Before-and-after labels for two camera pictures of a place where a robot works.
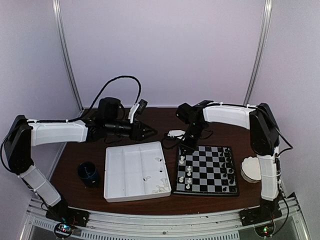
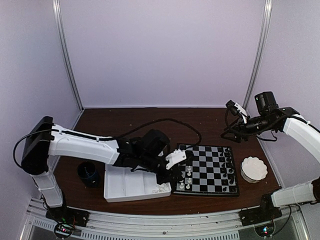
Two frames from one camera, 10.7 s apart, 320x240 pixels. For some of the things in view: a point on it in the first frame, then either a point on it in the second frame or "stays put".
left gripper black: [136, 133] to [168, 177]
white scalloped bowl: [250, 169] stays put
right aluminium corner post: [264, 35] stays put
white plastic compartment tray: [135, 172] stays put
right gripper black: [192, 147] to [239, 129]
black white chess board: [207, 170] stays put
